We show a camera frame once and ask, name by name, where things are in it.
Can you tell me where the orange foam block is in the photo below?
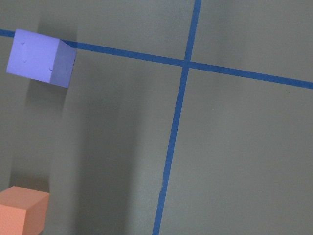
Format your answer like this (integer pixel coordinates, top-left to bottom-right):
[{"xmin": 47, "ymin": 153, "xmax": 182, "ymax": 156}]
[{"xmin": 0, "ymin": 186, "xmax": 49, "ymax": 235}]

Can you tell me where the purple foam block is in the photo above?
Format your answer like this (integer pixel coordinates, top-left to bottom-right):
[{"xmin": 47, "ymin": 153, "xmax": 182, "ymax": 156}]
[{"xmin": 6, "ymin": 29, "xmax": 76, "ymax": 88}]

